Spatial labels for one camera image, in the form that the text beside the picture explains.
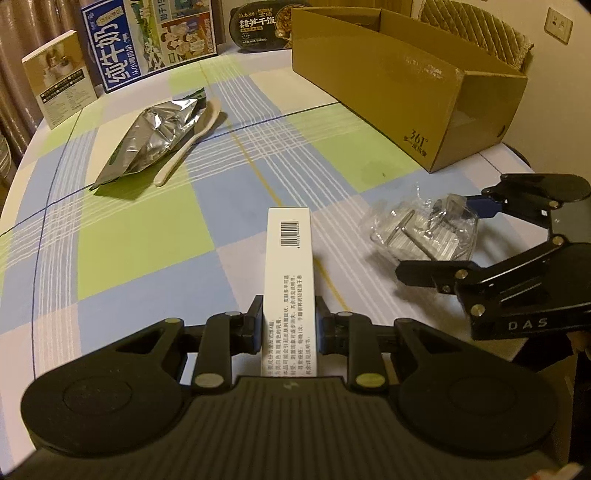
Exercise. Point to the desktop with checked tablecloth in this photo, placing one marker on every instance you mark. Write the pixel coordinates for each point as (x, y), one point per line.
(161, 240)

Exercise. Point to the long white ointment box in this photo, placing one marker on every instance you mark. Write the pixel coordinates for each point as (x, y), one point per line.
(288, 277)

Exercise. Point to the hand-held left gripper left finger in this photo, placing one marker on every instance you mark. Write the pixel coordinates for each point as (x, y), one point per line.
(251, 323)

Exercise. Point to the silver foil pouch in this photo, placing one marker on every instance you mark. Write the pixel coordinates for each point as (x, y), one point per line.
(147, 136)

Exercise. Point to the cream plastic spoon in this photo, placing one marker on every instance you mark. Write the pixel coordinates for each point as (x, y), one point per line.
(184, 150)

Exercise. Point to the clear plastic packaging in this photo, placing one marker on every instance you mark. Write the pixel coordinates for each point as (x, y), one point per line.
(415, 230)

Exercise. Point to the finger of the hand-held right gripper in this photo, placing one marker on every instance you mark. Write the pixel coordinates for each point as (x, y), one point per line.
(485, 206)
(434, 273)

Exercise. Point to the small beige product box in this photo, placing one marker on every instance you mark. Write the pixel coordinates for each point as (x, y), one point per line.
(60, 78)

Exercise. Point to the white wall socket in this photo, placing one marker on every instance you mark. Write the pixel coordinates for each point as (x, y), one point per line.
(559, 24)

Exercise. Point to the brown cardboard box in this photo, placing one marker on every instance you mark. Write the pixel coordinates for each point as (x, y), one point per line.
(378, 87)

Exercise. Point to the black instant rice bowl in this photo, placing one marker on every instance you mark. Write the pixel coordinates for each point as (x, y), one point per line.
(263, 25)

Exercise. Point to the beige curtain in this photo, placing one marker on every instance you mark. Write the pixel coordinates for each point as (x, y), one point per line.
(27, 23)

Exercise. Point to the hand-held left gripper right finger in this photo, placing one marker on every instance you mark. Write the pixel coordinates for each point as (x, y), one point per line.
(328, 330)

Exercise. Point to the blue milk carton box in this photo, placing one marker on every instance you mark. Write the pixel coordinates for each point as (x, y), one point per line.
(147, 41)

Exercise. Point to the quilted chair cushion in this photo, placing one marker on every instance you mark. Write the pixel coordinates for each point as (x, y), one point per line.
(475, 27)

